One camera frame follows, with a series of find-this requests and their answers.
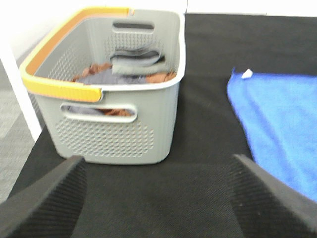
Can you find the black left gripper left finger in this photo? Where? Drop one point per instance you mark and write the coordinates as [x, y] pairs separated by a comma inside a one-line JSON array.
[[50, 207]]

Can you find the dark grey cloth in basket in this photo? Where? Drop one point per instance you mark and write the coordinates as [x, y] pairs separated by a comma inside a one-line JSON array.
[[105, 77]]

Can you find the blue microfibre towel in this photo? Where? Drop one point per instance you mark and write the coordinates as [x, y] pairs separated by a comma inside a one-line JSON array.
[[278, 113]]

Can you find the black table cloth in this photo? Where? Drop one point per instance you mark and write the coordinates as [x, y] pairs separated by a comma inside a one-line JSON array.
[[186, 194]]

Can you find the grey folded cloth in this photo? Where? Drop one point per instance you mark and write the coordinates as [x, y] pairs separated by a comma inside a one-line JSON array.
[[140, 62]]

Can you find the grey perforated laundry basket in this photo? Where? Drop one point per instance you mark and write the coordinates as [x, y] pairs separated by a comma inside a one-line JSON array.
[[107, 124]]

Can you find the brown cloth in basket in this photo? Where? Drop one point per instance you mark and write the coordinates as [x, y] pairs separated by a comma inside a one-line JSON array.
[[152, 78]]

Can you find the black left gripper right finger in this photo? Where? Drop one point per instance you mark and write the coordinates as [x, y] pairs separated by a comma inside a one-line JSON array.
[[266, 207]]

